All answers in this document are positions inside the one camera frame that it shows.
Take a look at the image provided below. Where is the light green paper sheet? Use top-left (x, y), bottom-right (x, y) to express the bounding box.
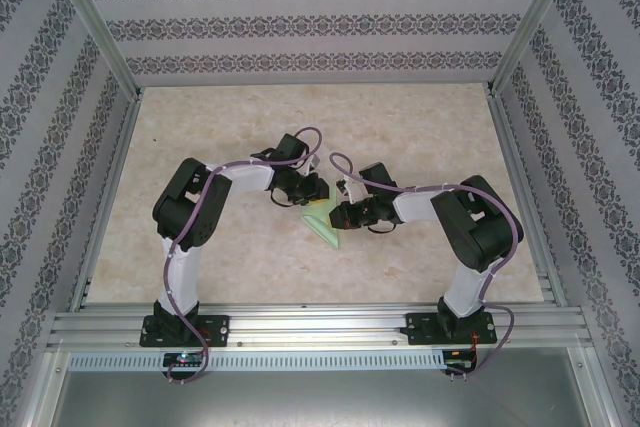
top-left (298, 185), bottom-right (345, 250)

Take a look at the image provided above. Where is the grey sheet metal tray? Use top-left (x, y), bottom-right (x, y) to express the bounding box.
top-left (47, 370), bottom-right (594, 427)

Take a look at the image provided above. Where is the circuit board with blue light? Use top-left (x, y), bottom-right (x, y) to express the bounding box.
top-left (445, 349), bottom-right (477, 367)

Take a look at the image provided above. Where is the circuit board with green light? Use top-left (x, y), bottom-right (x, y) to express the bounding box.
top-left (162, 352), bottom-right (205, 369)

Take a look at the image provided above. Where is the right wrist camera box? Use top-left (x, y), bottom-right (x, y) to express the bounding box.
top-left (337, 177), bottom-right (367, 204)

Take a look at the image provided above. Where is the long aluminium mounting rail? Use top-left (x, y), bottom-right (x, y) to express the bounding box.
top-left (47, 302), bottom-right (594, 349)

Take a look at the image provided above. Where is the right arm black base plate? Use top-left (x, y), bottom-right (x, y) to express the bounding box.
top-left (406, 311), bottom-right (499, 347)

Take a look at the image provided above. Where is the slotted grey cable duct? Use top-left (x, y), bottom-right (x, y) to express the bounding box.
top-left (67, 350), bottom-right (447, 373)

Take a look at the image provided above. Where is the aluminium table side rail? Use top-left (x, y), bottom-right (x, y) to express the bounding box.
top-left (487, 94), bottom-right (569, 308)
top-left (67, 94), bottom-right (144, 312)

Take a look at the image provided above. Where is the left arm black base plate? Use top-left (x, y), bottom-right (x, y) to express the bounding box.
top-left (139, 314), bottom-right (231, 348)

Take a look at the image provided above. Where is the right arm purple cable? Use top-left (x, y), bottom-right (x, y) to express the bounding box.
top-left (328, 151), bottom-right (524, 383)

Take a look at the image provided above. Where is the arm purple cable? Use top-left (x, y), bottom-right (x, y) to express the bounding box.
top-left (163, 126), bottom-right (325, 387)
top-left (328, 151), bottom-right (524, 383)

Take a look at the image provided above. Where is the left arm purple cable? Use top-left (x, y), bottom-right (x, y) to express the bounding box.
top-left (163, 126), bottom-right (325, 387)

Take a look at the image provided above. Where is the aluminium frame post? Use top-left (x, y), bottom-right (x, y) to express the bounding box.
top-left (487, 0), bottom-right (585, 98)
top-left (42, 0), bottom-right (144, 98)

